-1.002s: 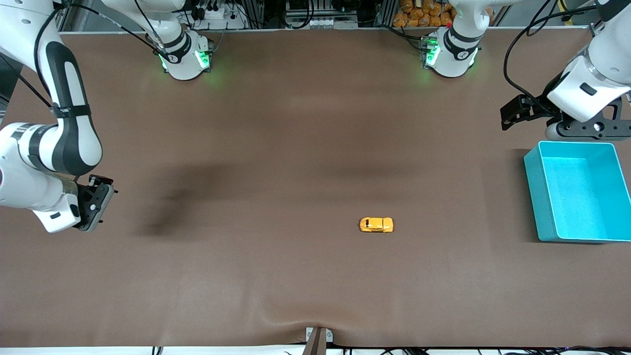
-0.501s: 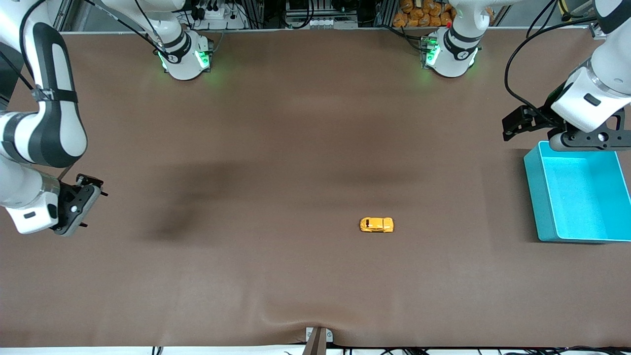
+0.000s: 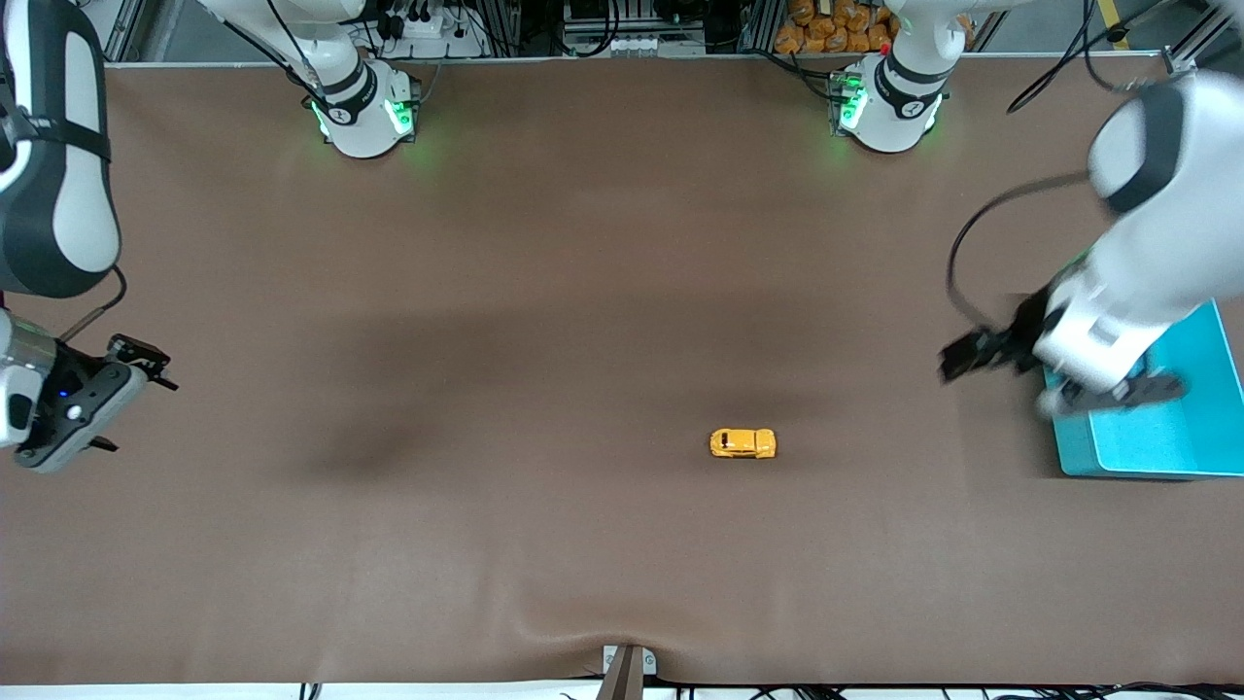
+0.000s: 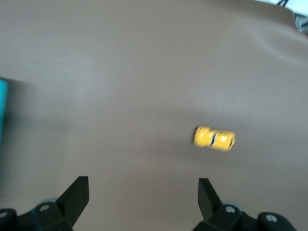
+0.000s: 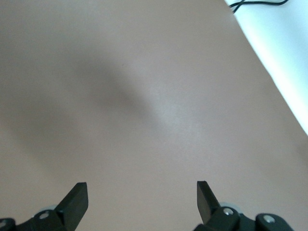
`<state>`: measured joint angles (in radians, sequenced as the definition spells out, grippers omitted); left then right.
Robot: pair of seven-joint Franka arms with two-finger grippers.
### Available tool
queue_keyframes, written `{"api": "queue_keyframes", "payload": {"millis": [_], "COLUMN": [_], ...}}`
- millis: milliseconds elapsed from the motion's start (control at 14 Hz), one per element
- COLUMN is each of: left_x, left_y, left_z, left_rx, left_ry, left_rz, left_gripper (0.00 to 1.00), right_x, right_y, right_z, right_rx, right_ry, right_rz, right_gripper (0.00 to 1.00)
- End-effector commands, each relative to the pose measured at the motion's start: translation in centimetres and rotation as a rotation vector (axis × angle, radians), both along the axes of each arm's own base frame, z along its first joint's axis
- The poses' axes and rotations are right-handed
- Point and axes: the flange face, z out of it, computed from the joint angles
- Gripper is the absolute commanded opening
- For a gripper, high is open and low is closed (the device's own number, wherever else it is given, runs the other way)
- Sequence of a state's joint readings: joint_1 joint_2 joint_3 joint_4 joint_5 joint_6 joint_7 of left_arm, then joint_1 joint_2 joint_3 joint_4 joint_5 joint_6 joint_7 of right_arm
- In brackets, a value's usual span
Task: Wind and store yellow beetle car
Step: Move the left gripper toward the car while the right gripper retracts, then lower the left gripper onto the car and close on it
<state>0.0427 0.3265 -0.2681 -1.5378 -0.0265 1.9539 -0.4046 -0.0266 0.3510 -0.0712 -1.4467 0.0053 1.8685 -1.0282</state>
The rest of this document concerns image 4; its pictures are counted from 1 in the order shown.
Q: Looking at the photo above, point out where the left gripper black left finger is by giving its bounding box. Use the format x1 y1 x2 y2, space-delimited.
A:
0 176 90 231

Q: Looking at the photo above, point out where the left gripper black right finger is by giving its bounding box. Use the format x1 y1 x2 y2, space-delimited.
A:
192 178 295 231

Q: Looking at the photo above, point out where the turquoise plastic bin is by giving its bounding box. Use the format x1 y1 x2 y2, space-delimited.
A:
0 78 10 154

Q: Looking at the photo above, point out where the yellow beetle toy car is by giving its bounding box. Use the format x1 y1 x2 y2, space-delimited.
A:
193 126 236 152

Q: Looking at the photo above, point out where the brown table mat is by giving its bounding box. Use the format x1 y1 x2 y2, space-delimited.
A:
0 0 308 231

